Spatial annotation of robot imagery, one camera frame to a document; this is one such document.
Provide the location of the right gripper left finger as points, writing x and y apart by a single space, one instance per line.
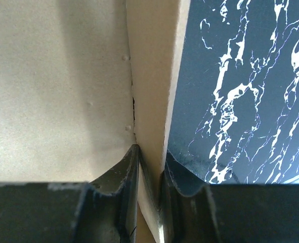
104 210

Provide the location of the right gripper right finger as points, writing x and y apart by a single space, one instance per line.
195 211

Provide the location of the cardboard box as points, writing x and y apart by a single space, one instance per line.
83 81

